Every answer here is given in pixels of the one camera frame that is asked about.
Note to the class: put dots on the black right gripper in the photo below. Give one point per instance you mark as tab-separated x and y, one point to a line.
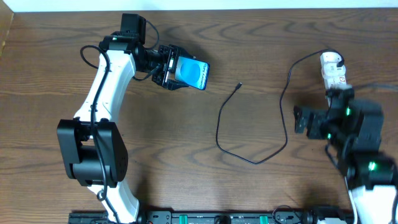
299	119

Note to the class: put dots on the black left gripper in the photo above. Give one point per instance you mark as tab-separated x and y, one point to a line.
166	66

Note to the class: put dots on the blue-screen Galaxy smartphone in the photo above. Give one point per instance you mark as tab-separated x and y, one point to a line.
192	72

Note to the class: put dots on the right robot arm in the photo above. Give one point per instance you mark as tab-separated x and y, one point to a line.
353	127

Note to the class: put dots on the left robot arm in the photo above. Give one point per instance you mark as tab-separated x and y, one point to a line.
92	148

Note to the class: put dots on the white charger plug adapter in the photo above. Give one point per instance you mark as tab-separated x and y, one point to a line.
332	65

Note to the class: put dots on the white power strip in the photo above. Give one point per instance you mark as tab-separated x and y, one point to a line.
335	79

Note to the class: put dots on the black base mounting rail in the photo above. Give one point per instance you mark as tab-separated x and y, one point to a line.
167	217

